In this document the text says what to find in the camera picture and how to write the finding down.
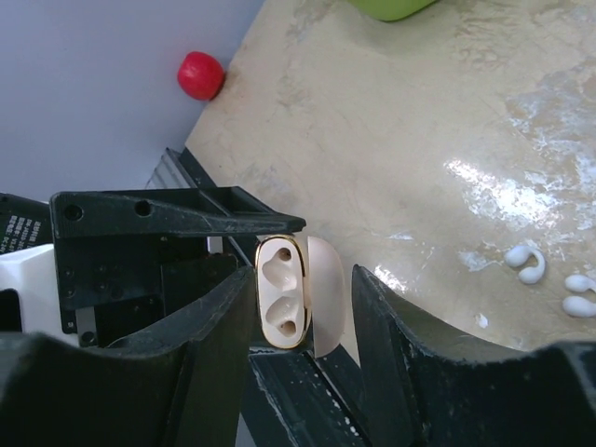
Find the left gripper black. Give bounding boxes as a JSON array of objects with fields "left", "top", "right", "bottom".
[{"left": 49, "top": 186, "right": 306, "bottom": 347}]

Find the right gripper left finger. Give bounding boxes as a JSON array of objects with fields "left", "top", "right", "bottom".
[{"left": 1, "top": 267, "right": 255, "bottom": 446}]

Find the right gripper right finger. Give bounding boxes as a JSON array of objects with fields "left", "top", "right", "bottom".
[{"left": 351, "top": 265, "right": 595, "bottom": 446}]

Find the beige earbud charging case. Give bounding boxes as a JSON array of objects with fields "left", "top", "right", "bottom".
[{"left": 255, "top": 235, "right": 348, "bottom": 358}]

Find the white earbud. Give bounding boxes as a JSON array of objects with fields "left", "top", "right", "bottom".
[
  {"left": 562, "top": 273, "right": 596, "bottom": 319},
  {"left": 504, "top": 245, "right": 547, "bottom": 285}
]

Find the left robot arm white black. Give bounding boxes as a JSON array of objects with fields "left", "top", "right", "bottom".
[{"left": 1, "top": 186, "right": 305, "bottom": 347}]

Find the red tomato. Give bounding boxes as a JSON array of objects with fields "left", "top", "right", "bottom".
[{"left": 177, "top": 51, "right": 225, "bottom": 101}]

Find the green plastic basket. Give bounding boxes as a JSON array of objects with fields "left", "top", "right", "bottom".
[{"left": 348, "top": 0, "right": 436, "bottom": 22}]

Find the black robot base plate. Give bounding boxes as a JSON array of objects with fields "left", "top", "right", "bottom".
[{"left": 143, "top": 146, "right": 378, "bottom": 447}]

